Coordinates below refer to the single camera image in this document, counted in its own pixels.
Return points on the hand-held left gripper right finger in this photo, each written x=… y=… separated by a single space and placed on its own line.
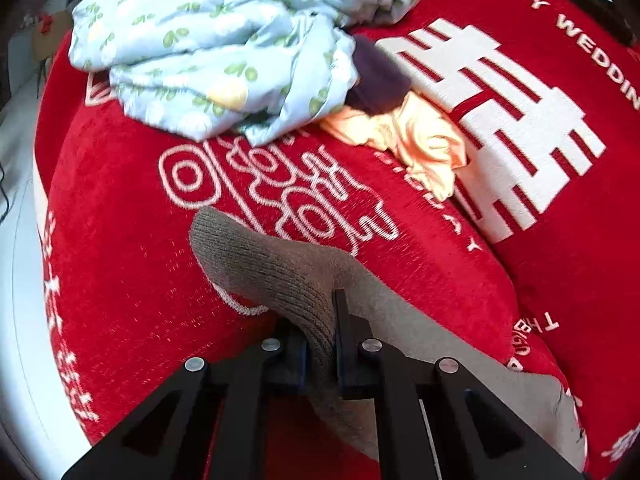
x=350 y=355

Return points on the red printed blanket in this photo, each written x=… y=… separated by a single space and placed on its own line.
x=125 y=260

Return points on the light blue floral quilt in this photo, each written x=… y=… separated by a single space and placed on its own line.
x=200 y=35

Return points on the dark purple cloth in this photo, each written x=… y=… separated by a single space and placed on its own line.
x=375 y=80

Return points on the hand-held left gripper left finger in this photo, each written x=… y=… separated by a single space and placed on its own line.
x=294 y=360

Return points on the white mattress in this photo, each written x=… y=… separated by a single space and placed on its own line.
x=20 y=335

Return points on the peach orange cloth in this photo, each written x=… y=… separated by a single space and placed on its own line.
x=420 y=135

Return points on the grey sock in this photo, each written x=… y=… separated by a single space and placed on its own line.
x=260 y=265

